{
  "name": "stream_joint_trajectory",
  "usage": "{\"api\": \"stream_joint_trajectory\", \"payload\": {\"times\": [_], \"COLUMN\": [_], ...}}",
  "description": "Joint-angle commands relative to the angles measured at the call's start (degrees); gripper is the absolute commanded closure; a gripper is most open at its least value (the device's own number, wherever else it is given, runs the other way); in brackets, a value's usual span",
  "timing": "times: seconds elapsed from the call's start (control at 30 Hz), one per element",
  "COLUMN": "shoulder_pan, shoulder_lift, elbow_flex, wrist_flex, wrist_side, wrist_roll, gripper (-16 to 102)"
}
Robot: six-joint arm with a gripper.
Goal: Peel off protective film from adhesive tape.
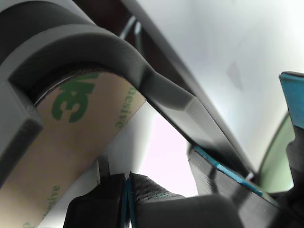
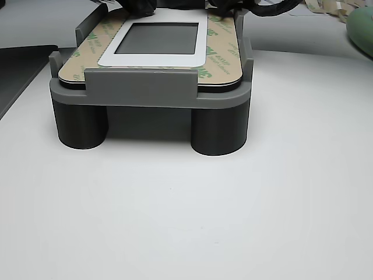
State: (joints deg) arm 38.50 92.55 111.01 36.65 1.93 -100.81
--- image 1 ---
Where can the black printed jaw blue pad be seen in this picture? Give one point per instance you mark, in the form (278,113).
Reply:
(225,181)
(294,99)

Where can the green bowl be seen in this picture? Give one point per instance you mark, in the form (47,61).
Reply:
(278,166)

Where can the brown printed tape liner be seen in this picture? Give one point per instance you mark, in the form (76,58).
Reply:
(66,152)

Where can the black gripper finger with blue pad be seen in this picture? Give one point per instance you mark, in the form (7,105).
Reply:
(171,211)

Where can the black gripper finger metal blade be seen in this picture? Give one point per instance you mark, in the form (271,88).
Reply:
(95,209)

